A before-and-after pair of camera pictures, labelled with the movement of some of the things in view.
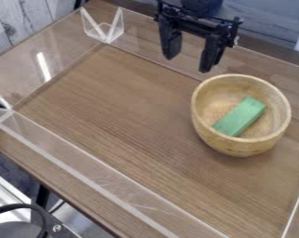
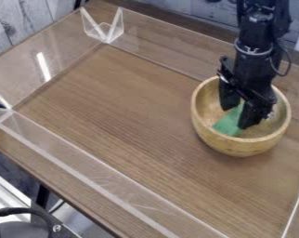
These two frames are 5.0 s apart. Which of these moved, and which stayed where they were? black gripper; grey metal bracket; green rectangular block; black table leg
Moved: black gripper
Stayed: grey metal bracket; green rectangular block; black table leg
